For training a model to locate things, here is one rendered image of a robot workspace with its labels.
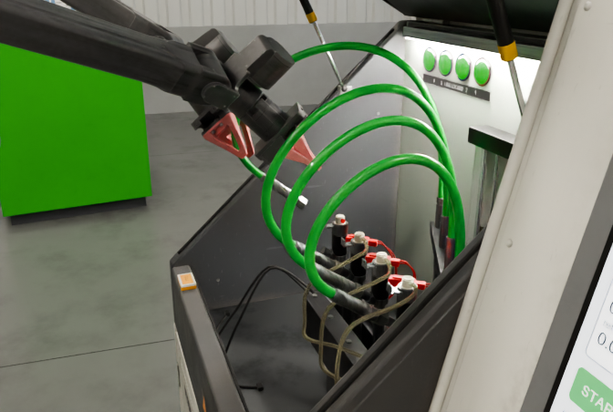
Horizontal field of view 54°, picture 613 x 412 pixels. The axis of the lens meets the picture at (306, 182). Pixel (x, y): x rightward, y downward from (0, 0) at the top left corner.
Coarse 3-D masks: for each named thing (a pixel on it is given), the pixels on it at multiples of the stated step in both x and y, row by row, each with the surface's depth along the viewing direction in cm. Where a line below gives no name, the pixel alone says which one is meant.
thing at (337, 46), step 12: (312, 48) 102; (324, 48) 102; (336, 48) 102; (348, 48) 102; (360, 48) 102; (372, 48) 101; (396, 60) 102; (408, 72) 102; (420, 84) 103; (252, 168) 109
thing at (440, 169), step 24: (384, 168) 75; (432, 168) 78; (336, 192) 75; (456, 192) 80; (456, 216) 82; (312, 240) 75; (456, 240) 83; (312, 264) 76; (336, 288) 79; (360, 312) 80
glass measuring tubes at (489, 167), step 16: (480, 128) 105; (480, 144) 104; (496, 144) 100; (512, 144) 96; (480, 160) 106; (496, 160) 103; (480, 176) 107; (496, 176) 105; (480, 192) 108; (496, 192) 102; (480, 208) 110; (480, 224) 108
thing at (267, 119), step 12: (264, 96) 95; (264, 108) 93; (276, 108) 95; (300, 108) 95; (252, 120) 94; (264, 120) 94; (276, 120) 94; (288, 120) 94; (264, 132) 95; (276, 132) 94; (264, 144) 96
